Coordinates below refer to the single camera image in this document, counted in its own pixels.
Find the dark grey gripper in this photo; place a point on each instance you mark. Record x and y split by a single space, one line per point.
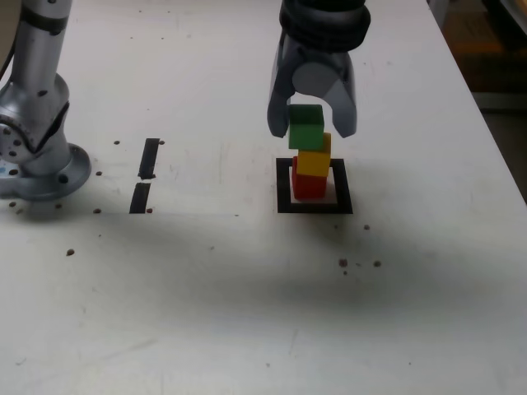
325 55

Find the green cube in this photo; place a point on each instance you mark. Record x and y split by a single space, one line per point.
305 131

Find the yellow cube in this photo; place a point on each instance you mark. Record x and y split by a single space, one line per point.
313 162

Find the red cube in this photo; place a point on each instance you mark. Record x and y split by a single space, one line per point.
309 187

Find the black tape square outline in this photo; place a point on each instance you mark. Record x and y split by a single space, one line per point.
282 193

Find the black tape strip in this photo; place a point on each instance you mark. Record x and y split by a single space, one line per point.
146 164

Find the brown cardboard box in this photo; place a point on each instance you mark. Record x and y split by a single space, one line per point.
473 33

